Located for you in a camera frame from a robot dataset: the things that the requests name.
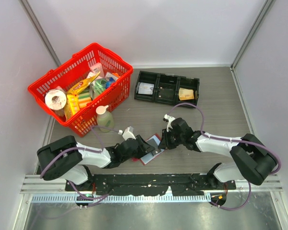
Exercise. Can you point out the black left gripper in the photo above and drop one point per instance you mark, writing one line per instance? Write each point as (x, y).
(143, 149)

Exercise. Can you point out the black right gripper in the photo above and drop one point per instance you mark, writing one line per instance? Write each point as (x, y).
(165, 143)

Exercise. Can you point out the red leather card holder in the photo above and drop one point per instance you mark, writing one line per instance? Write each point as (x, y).
(149, 157)

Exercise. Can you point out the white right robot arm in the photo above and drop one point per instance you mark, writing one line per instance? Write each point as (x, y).
(251, 160)

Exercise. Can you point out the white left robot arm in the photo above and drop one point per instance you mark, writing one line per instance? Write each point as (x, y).
(66, 158)

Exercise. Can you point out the dark card in tray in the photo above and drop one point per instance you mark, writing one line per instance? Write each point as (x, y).
(165, 92)

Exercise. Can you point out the white cards in tray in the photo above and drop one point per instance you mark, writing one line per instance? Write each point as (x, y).
(145, 88)

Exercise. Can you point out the green soap pump bottle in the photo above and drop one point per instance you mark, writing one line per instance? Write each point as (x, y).
(105, 120)

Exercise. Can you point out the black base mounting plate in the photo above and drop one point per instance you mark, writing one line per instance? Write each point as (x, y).
(181, 184)

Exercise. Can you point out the black three-compartment tray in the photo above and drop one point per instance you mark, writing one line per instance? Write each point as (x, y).
(173, 82)

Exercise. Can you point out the green packaged item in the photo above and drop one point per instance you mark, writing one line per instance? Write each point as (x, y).
(97, 87)

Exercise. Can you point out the yellow green sponge pack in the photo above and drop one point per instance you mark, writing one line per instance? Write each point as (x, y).
(83, 99)

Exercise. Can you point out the red plastic shopping basket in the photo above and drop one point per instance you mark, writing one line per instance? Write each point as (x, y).
(75, 70)

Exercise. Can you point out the yellow box in basket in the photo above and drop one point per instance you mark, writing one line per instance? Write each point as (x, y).
(71, 107)

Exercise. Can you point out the yellow snack bag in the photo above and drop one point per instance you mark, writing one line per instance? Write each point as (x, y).
(83, 84)

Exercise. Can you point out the pink white box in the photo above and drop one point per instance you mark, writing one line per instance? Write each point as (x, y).
(96, 68)

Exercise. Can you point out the toilet paper roll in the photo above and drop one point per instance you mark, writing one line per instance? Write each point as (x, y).
(55, 99)

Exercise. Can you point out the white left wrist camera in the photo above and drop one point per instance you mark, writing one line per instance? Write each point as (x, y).
(127, 133)

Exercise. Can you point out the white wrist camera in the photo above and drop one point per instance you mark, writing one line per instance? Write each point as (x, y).
(168, 119)
(127, 133)

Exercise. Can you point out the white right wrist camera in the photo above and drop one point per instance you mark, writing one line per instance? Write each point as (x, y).
(168, 119)

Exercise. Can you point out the slotted cable duct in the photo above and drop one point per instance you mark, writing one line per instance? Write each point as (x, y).
(74, 198)

